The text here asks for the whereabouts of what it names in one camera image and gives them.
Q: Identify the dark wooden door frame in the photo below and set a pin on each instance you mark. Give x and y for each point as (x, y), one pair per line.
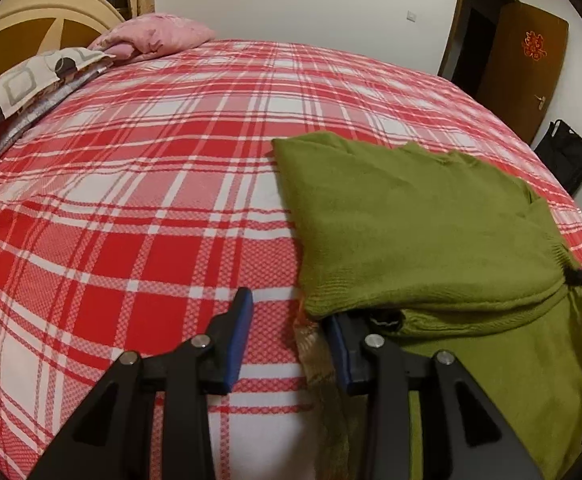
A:
(458, 20)

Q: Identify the brown wooden door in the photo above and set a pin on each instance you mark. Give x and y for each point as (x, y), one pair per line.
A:
(516, 85)

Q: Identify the white wall switch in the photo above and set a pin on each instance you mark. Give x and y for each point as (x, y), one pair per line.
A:
(411, 15)

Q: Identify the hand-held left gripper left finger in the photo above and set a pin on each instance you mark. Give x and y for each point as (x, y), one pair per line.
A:
(236, 340)

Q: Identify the red paper door decoration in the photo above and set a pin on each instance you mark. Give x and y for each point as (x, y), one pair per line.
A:
(533, 46)

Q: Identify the red plaid bed sheet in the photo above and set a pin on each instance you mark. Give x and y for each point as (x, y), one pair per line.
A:
(146, 185)

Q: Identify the green knit sweater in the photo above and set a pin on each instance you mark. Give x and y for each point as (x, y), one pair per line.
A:
(411, 230)

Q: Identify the grey floral pillow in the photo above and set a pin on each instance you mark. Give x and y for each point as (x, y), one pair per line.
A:
(36, 115)

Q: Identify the black bag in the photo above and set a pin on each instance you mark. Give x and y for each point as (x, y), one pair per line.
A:
(563, 155)

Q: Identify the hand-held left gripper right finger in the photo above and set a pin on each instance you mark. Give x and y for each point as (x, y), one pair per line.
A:
(343, 355)

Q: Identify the beige wooden headboard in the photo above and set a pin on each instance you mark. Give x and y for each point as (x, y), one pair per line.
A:
(31, 22)

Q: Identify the pink pillow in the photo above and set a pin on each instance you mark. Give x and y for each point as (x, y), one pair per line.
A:
(156, 35)

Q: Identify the circle patterned pillow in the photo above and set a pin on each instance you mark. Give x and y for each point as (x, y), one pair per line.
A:
(26, 85)

